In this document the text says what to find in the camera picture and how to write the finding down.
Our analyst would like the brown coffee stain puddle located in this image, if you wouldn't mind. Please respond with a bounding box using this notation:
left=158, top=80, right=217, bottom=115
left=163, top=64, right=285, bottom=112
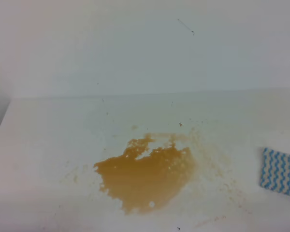
left=93, top=133, right=197, bottom=215

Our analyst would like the blue white wavy striped rag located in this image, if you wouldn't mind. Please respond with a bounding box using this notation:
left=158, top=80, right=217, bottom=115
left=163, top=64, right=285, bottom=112
left=260, top=147, right=290, bottom=196

